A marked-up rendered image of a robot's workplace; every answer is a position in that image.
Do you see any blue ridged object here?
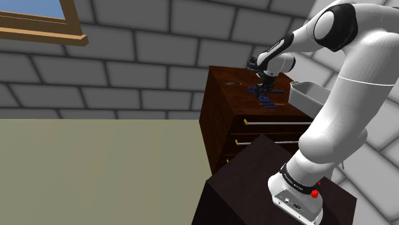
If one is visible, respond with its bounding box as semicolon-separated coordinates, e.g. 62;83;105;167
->
247;86;279;109

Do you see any wooden framed window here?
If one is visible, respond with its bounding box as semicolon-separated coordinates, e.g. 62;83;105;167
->
0;0;90;47

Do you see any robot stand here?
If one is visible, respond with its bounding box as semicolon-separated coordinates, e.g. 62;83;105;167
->
191;134;358;225

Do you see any grey rectangular bin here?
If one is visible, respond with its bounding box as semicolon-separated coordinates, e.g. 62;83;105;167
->
288;81;332;120

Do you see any dark wooden chest of drawers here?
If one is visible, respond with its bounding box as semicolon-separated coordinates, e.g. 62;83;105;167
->
198;65;315;176

